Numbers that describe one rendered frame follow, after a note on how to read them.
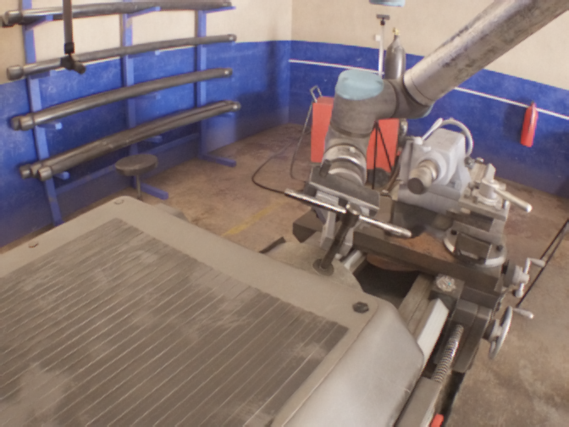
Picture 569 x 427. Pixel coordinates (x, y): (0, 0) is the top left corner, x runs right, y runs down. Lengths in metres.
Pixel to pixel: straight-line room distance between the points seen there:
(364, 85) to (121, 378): 0.64
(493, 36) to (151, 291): 0.63
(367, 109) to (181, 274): 0.50
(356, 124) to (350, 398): 0.58
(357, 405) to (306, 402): 0.05
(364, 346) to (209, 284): 0.16
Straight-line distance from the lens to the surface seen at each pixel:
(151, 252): 0.45
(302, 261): 0.65
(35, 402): 0.33
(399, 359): 0.38
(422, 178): 1.33
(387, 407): 0.36
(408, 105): 0.85
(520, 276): 1.41
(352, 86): 0.76
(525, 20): 0.68
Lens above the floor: 1.58
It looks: 27 degrees down
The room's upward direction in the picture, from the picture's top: 2 degrees clockwise
